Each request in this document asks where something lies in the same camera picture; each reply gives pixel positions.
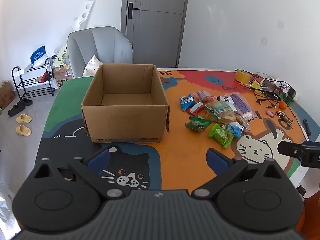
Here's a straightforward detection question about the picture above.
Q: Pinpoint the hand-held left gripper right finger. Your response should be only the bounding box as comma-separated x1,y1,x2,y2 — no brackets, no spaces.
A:
191,148,286,200

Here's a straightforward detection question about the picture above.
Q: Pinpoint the black shoe rack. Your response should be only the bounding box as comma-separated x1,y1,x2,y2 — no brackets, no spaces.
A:
11,65,55,99

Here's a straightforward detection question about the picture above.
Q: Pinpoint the green cartoon bag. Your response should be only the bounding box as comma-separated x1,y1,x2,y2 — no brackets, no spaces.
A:
54,45,68,68

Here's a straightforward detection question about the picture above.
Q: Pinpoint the yellow tape roll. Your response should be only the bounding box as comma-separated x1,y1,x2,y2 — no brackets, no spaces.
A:
235,69,251,84

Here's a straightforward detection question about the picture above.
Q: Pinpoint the grey chair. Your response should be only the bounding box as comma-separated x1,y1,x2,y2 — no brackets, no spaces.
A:
67,26,134,79

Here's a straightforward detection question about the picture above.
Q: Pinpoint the black door handle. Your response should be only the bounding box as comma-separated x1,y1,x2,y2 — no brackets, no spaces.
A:
127,2,141,20

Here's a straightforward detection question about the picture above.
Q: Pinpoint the grey door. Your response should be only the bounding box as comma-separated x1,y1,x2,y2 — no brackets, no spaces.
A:
121,0,190,68

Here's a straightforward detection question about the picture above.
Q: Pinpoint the white cake packet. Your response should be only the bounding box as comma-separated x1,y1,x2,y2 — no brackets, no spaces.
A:
217,95,237,105

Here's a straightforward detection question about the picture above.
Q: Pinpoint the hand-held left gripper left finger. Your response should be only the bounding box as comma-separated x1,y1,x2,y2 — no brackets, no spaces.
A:
34,145,127,201

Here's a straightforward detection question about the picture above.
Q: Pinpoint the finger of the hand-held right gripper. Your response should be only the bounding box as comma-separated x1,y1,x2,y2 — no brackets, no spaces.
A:
277,140,304,159

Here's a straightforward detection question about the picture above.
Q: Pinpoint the pile of snack packets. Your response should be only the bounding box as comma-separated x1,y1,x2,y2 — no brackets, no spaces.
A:
179,90,258,148

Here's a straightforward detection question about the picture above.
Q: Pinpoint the blue plastic bag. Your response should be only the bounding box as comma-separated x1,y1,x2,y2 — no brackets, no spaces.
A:
30,45,48,64

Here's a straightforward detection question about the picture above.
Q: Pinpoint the white patterned pillow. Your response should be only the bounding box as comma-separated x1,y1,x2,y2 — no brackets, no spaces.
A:
82,55,103,77

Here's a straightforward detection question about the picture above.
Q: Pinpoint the white foam board with holes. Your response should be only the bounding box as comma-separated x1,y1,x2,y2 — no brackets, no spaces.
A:
71,0,95,32

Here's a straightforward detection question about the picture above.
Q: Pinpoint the silver plastic bag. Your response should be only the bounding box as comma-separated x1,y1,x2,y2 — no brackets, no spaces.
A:
0,192,19,238

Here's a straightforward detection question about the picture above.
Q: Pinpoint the small brown cardboard box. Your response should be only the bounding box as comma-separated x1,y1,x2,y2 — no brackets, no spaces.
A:
0,81,15,108

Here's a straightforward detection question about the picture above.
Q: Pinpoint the black wire rack with cables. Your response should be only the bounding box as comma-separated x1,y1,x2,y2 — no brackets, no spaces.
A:
250,72,298,118

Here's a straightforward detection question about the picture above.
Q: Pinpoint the printed cardboard box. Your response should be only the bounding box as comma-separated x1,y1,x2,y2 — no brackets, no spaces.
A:
52,66,73,90

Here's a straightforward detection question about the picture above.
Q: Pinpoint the bunch of keys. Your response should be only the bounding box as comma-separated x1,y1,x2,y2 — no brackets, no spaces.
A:
275,110,293,129

